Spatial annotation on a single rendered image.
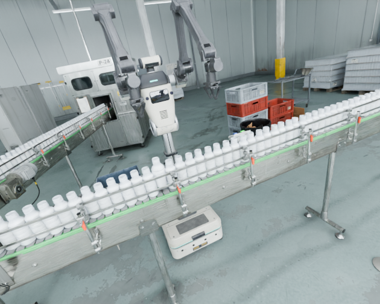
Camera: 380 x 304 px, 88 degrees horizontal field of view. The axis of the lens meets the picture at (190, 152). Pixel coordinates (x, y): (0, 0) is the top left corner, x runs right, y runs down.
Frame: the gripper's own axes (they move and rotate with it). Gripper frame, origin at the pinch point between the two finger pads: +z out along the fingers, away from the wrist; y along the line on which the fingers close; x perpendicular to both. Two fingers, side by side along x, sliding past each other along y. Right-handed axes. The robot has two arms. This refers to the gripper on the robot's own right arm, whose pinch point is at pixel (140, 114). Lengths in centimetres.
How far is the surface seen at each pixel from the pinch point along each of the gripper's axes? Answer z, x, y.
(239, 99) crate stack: 42, 174, -158
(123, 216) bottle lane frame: 43, -24, 20
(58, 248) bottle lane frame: 46, -55, 19
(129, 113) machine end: 51, 17, -346
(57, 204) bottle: 26, -48, 16
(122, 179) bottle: 24.8, -18.8, 16.9
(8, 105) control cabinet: -12, -251, -536
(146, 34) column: -160, 191, -741
